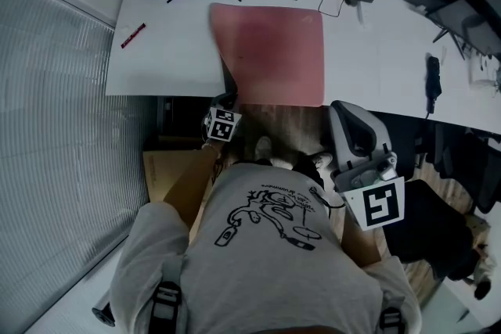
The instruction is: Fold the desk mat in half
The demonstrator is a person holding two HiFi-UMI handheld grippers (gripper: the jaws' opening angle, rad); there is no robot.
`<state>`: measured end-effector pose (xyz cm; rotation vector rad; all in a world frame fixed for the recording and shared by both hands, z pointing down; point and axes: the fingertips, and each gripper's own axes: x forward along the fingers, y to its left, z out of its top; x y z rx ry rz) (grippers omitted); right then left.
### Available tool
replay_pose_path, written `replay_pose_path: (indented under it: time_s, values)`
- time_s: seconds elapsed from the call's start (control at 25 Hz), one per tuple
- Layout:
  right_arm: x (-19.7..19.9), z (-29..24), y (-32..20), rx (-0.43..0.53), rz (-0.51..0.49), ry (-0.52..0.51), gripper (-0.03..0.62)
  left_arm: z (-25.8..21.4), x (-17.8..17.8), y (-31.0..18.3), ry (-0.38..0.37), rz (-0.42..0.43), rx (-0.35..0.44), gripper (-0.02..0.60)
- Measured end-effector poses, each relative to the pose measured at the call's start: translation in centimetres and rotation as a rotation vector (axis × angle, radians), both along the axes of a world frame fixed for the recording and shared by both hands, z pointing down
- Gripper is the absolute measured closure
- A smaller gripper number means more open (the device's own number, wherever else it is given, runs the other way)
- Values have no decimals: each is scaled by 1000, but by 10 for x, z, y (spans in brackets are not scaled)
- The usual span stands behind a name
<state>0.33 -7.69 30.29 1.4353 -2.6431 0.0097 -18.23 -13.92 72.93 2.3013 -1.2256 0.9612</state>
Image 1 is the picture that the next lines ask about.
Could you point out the black office chair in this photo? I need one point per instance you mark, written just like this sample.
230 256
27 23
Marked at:
469 164

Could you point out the window blinds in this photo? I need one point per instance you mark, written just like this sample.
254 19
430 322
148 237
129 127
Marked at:
51 129

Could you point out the red pen box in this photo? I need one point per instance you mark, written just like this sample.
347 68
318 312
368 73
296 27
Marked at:
133 35

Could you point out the black desk leg foot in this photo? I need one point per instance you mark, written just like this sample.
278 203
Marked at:
103 314

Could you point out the pink desk mat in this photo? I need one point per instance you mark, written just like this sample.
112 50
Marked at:
278 51

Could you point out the person's right shoe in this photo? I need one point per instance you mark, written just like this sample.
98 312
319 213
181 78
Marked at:
323 159

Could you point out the person's shoe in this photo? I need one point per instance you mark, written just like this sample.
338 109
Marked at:
263 148
323 159

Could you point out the cardboard box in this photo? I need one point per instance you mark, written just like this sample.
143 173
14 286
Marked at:
168 172

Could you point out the person's grey printed shirt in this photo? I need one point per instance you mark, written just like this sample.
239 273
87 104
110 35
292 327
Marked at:
266 266

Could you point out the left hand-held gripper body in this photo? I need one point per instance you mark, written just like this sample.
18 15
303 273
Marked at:
222 125

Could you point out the black monitor on stand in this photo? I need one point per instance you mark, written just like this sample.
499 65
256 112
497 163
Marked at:
466 21

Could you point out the person's left shoe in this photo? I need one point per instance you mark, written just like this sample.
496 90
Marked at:
263 148

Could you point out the person's left forearm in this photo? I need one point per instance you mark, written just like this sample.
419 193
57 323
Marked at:
192 184

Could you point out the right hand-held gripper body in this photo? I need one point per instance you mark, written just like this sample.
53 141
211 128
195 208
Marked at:
381 203

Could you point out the black folded umbrella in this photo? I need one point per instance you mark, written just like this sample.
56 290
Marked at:
433 78

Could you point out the black bag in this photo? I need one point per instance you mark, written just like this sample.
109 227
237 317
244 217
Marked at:
426 227

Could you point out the person's right forearm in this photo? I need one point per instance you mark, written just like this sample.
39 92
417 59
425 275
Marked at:
358 242

